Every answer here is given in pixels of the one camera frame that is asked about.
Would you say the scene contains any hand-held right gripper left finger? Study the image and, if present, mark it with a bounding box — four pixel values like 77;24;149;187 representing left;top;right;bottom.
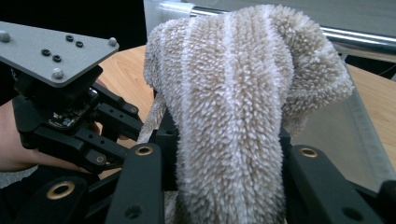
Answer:
153;110;179;190

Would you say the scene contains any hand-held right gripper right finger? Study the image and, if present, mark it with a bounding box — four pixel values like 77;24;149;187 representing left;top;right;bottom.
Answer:
279;127;295;157

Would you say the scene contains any beige striped fluffy cloth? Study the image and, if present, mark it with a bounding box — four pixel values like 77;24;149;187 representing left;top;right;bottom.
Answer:
136;3;355;224

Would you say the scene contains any metal two-tier wire shelf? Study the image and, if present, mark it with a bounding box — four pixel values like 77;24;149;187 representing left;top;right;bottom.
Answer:
143;0;396;190

